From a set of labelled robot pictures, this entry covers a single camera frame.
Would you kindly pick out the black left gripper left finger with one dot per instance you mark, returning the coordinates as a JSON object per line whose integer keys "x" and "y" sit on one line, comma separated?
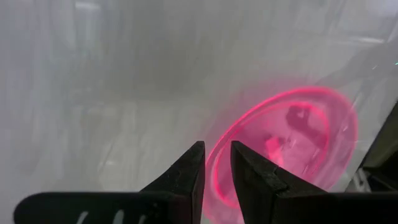
{"x": 174, "y": 199}

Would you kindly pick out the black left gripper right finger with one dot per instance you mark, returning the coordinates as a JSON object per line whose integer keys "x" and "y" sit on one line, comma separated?
{"x": 267, "y": 193}

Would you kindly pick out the translucent pink plate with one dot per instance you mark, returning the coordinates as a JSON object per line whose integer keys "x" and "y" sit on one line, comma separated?
{"x": 311, "y": 140}

